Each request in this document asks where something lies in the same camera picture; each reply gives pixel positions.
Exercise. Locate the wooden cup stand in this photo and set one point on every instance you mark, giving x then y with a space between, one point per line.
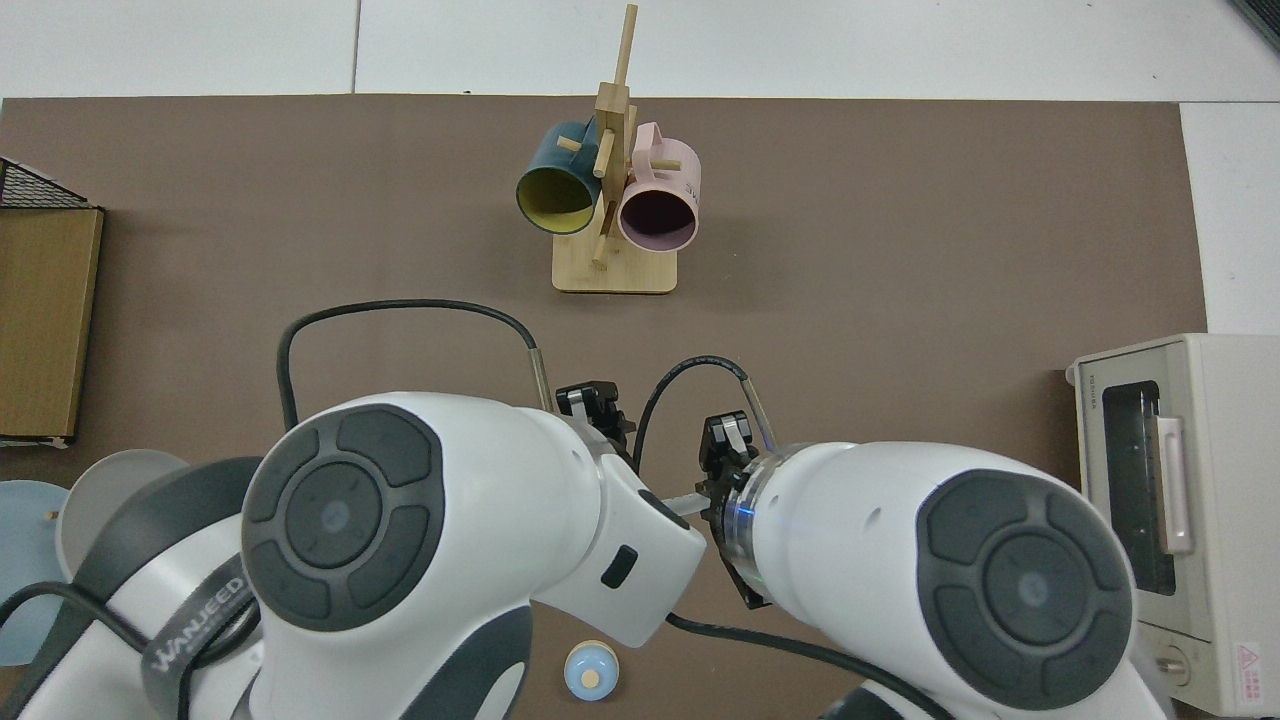
615 275

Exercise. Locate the small blue round thing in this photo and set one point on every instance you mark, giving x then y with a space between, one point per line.
591 672

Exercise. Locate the pink cup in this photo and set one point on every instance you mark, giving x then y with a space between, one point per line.
665 165

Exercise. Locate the dark teal cup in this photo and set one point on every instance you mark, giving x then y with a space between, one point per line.
555 160

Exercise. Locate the brown table cloth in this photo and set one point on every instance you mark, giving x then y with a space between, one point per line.
300 200

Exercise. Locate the grey plate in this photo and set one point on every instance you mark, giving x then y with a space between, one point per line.
110 490

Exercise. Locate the pale toaster oven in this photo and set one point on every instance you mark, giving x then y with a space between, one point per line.
1230 450

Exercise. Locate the light blue plate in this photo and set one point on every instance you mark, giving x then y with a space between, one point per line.
25 540

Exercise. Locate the dark grey equipment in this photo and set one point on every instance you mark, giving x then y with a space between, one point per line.
1262 18

